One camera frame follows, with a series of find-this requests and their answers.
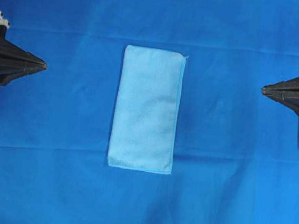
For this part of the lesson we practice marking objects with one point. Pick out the blue table cloth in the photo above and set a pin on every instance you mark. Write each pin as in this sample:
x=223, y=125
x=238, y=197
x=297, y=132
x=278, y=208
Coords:
x=236, y=158

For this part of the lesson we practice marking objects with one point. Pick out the light blue towel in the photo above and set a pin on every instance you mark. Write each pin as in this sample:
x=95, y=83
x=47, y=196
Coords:
x=146, y=111

